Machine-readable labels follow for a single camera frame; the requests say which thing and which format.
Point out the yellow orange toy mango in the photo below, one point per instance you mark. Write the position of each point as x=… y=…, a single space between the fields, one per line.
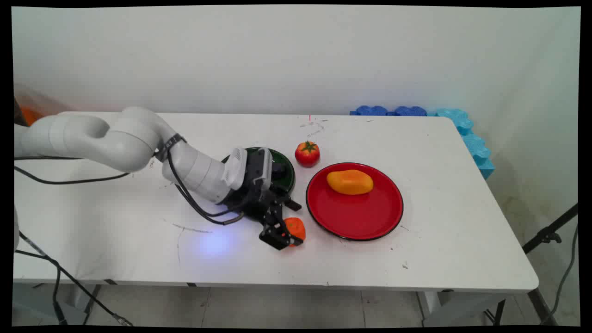
x=350 y=182

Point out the black tripod stand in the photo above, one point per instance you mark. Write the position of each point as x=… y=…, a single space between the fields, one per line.
x=548 y=233

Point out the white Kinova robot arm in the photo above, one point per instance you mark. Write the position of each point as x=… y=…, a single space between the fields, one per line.
x=129 y=138

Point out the red toy tomato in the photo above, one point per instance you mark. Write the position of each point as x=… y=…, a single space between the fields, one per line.
x=307 y=155

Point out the dark blue foam piece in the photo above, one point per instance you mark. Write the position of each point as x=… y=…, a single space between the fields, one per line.
x=409 y=111
x=370 y=111

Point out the cyan foam piece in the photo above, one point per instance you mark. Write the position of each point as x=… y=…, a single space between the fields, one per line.
x=455 y=120
x=478 y=155

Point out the dark green round plate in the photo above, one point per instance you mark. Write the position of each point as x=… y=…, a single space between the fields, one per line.
x=284 y=171

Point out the black metal table leg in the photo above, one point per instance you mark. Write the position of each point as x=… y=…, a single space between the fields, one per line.
x=543 y=305

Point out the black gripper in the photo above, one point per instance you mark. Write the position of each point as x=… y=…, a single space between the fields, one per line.
x=252 y=203

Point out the small orange toy tangerine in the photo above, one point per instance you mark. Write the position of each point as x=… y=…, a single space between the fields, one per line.
x=296 y=226

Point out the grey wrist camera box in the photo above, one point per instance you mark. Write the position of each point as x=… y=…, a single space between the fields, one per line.
x=264 y=164

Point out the red round plate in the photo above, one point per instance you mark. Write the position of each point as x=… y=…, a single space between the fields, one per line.
x=356 y=215

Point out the translucent orange plastic object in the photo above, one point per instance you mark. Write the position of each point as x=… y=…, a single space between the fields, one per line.
x=30 y=113

